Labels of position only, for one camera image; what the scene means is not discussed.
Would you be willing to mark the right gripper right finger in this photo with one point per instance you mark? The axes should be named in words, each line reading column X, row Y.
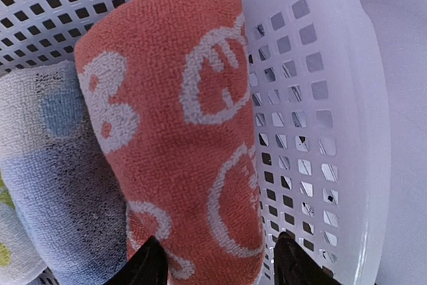
column 292, row 265

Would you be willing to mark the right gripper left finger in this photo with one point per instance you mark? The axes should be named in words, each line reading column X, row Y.
column 148, row 266

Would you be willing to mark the blue polka dot towel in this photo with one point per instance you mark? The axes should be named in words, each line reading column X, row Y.
column 63, row 189

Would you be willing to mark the orange patterned towel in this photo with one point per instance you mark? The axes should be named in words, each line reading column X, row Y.
column 166, row 84

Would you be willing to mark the green rolled towel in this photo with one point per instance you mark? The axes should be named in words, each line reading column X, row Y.
column 20, row 261

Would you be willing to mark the white plastic basket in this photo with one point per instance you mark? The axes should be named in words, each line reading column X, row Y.
column 321, row 111

